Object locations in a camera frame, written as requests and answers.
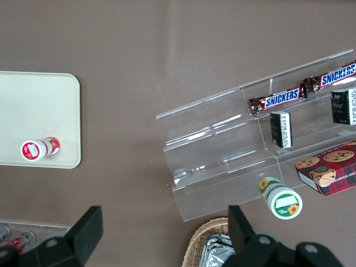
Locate light wicker oval basket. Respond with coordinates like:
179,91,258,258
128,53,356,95
182,217,237,267

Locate clear acrylic tiered stand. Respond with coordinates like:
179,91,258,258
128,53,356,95
155,49,356,223

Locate aluminium foil container stack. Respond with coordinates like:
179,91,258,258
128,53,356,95
205,233,236,267

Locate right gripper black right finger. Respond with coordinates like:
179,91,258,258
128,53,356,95
226,205,295,267

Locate small black white box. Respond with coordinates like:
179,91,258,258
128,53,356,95
269,111,294,148
330,88,356,126

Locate beige plastic serving tray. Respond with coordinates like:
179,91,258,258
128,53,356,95
0,71,82,169

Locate red cola bottle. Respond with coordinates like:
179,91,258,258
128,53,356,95
2,230,37,251

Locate green sunflower yogurt cup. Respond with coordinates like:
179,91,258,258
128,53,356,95
258,176,303,220

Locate red white yogurt cup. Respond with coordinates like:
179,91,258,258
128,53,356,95
20,136,61,162

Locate clear acrylic bottle rack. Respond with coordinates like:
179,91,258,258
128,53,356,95
0,219,72,251

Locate Snickers chocolate bar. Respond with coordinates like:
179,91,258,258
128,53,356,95
302,60,356,95
248,86,308,115

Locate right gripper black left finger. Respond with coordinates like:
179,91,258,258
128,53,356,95
33,205,103,267

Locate red tartan cookie box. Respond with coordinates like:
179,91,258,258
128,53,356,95
294,140,356,197

